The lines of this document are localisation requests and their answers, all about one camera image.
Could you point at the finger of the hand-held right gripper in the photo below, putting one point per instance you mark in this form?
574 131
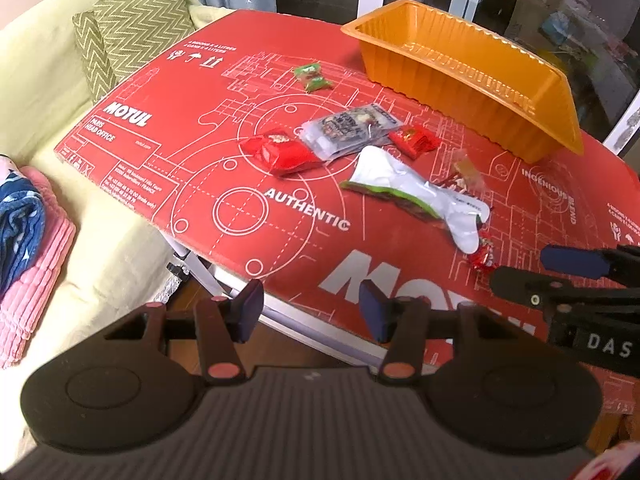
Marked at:
520 285
575 261

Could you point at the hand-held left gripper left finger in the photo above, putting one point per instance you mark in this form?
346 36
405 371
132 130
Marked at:
251 307

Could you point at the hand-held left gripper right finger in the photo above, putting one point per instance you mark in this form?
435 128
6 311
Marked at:
372 310

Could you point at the red foil candy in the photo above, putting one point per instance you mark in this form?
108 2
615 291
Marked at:
482 257
452 183

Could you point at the clear yellow candy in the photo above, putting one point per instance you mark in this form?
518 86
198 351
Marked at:
467 170

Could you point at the white green snack packet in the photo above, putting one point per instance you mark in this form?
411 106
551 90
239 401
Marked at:
400 180

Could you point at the large red snack packet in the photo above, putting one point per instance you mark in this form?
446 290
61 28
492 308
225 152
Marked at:
280 152

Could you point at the small red snack packet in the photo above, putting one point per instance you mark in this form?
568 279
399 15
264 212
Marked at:
412 140

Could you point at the grey snack packet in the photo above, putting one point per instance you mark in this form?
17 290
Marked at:
345 130

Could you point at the orange plastic tray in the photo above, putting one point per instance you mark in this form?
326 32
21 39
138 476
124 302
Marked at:
450 90

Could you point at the green candy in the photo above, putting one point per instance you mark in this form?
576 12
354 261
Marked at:
312 77

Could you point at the red printed cardboard sheet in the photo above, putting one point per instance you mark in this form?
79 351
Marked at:
200 160

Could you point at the pink ribbed blanket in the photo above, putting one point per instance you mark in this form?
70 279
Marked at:
40 280

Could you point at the blue patterned blanket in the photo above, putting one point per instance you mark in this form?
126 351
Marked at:
20 225

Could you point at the green zigzag cushion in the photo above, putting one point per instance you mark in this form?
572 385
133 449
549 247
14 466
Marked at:
135 30

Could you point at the pale yellow sofa cover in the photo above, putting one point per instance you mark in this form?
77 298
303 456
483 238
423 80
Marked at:
40 85

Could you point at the white table frame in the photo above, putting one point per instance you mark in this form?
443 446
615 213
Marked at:
300 317

